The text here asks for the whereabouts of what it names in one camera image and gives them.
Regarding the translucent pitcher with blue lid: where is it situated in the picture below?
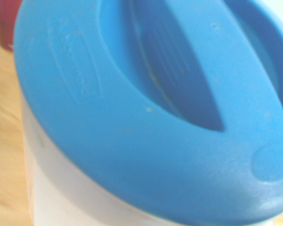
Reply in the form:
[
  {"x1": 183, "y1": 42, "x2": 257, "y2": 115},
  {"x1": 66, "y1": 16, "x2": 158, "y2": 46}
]
[{"x1": 13, "y1": 0, "x2": 283, "y2": 226}]

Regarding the red water bottle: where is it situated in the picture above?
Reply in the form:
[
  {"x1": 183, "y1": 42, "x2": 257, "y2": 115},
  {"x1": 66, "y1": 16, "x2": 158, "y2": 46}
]
[{"x1": 0, "y1": 0, "x2": 22, "y2": 52}]

